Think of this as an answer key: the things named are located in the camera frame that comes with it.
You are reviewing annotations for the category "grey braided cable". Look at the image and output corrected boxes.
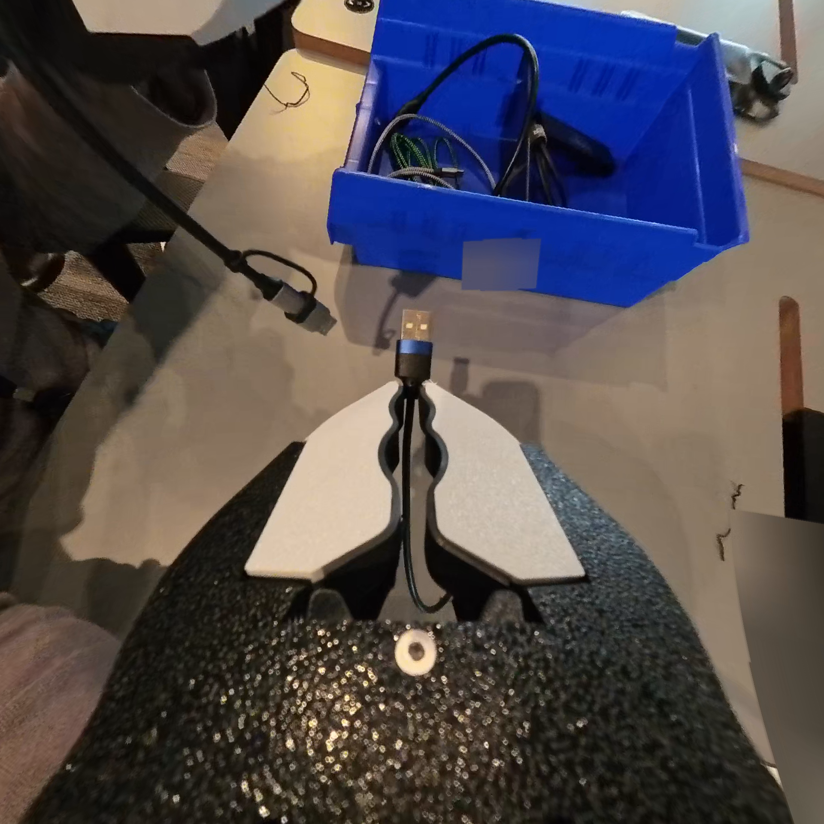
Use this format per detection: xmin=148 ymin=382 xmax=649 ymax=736
xmin=368 ymin=113 xmax=500 ymax=191

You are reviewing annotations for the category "black thread scrap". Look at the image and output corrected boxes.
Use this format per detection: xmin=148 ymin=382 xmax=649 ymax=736
xmin=269 ymin=71 xmax=311 ymax=109

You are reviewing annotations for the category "metal clamp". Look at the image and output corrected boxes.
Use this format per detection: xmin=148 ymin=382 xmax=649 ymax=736
xmin=721 ymin=35 xmax=796 ymax=120

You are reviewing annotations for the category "black cable with grey adapter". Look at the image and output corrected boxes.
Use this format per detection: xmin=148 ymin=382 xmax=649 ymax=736
xmin=0 ymin=45 xmax=337 ymax=334

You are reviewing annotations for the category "black cable in bin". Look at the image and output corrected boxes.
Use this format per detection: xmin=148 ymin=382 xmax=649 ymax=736
xmin=398 ymin=33 xmax=567 ymax=207

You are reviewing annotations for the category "dark chair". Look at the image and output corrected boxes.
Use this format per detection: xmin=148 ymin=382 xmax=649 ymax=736
xmin=0 ymin=58 xmax=216 ymax=303

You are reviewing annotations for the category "green braided cable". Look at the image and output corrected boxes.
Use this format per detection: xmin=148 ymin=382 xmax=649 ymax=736
xmin=391 ymin=132 xmax=464 ymax=181

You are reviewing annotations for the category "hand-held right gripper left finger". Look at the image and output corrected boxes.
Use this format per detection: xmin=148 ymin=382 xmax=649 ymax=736
xmin=245 ymin=380 xmax=408 ymax=621

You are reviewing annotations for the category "black usb cable blue plug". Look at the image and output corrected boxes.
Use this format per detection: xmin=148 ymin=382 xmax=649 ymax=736
xmin=394 ymin=309 xmax=453 ymax=614

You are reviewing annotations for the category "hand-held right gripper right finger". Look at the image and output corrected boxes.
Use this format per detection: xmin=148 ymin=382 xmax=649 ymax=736
xmin=412 ymin=381 xmax=587 ymax=622

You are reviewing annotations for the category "black oblong device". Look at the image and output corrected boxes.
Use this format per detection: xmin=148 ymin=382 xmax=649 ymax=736
xmin=539 ymin=112 xmax=615 ymax=178

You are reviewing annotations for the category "blue plastic bin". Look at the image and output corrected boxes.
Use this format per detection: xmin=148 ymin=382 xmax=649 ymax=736
xmin=327 ymin=0 xmax=751 ymax=309

